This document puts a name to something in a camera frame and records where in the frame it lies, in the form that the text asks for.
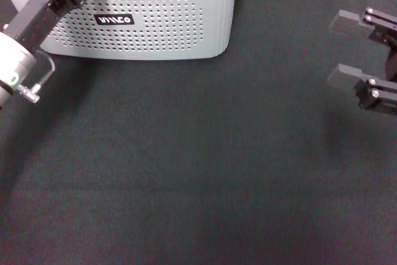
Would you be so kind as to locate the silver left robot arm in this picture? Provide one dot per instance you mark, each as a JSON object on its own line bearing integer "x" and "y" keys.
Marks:
{"x": 14, "y": 66}

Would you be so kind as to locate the grey perforated plastic storage box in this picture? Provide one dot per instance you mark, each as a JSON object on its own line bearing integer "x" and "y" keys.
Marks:
{"x": 192, "y": 13}

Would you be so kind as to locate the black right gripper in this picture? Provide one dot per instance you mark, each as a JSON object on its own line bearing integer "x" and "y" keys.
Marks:
{"x": 392, "y": 60}

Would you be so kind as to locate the black tablecloth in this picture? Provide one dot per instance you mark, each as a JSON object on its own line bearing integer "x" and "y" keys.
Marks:
{"x": 201, "y": 168}

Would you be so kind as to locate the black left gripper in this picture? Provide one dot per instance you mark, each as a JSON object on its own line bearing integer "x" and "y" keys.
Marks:
{"x": 37, "y": 13}

